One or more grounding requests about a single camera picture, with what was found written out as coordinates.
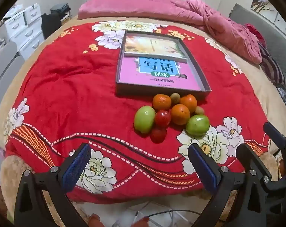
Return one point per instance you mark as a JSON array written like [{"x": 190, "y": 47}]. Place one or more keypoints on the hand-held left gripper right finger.
[{"x": 204, "y": 170}]

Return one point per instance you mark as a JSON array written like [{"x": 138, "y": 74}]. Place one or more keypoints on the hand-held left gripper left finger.
[{"x": 76, "y": 167}]

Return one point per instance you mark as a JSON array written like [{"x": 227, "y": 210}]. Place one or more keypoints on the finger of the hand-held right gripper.
[
  {"x": 275, "y": 133},
  {"x": 245, "y": 153}
]

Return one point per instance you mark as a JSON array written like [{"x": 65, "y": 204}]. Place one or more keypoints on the green jujube fruit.
[
  {"x": 144, "y": 119},
  {"x": 197, "y": 124}
]

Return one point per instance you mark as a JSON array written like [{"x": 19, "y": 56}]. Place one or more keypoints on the red cherry tomato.
[
  {"x": 158, "y": 134},
  {"x": 162, "y": 117}
]

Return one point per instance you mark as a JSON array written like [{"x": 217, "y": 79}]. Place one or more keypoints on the brown longan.
[{"x": 199, "y": 110}]

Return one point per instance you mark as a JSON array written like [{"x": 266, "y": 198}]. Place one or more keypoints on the orange tangerine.
[
  {"x": 162, "y": 101},
  {"x": 188, "y": 102},
  {"x": 180, "y": 114}
]

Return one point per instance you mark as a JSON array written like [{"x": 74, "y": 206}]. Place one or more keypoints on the small olive-brown fruit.
[{"x": 175, "y": 97}]

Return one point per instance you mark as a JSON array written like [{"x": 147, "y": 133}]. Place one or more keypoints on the shallow grey cardboard box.
[{"x": 162, "y": 92}]

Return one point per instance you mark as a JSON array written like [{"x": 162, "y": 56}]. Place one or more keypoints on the striped cloth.
[{"x": 272, "y": 68}]

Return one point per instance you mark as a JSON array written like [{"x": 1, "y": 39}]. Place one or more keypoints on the red floral blanket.
[{"x": 74, "y": 87}]

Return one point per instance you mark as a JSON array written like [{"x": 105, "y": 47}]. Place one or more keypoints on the red pillow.
[{"x": 254, "y": 32}]

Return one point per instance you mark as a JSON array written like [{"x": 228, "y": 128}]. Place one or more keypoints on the pink and blue book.
[{"x": 133, "y": 73}]

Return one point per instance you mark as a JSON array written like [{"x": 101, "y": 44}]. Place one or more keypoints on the grey headboard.
[{"x": 242, "y": 16}]

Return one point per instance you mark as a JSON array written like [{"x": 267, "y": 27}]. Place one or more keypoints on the yellow and green book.
[{"x": 152, "y": 45}]

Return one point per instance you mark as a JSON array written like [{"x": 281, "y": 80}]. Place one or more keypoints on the black bag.
[{"x": 51, "y": 24}]

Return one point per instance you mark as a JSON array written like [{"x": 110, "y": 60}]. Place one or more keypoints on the white drawer cabinet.
[{"x": 25, "y": 30}]

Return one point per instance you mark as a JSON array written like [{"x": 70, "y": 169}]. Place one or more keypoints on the grey clothes pile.
[{"x": 60, "y": 8}]

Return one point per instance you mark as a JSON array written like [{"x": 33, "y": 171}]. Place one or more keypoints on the pink quilt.
[{"x": 145, "y": 7}]

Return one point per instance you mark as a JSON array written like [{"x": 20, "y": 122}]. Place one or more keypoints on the floral wall picture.
[{"x": 263, "y": 2}]

